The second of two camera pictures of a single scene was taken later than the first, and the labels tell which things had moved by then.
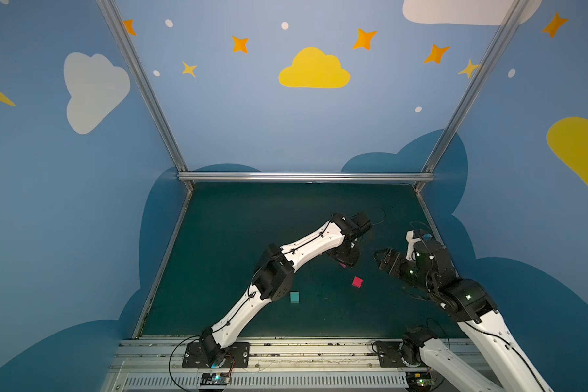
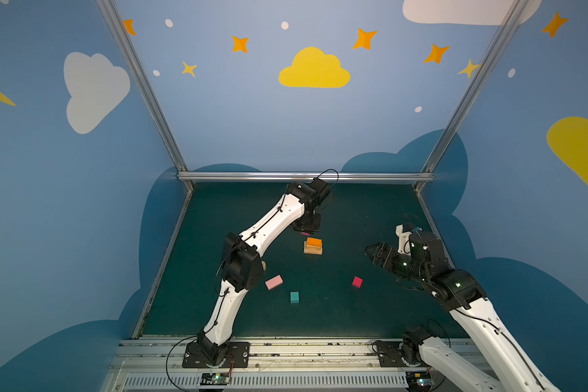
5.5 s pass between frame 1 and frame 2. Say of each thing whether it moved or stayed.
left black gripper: moved
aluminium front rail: stayed
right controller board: stayed
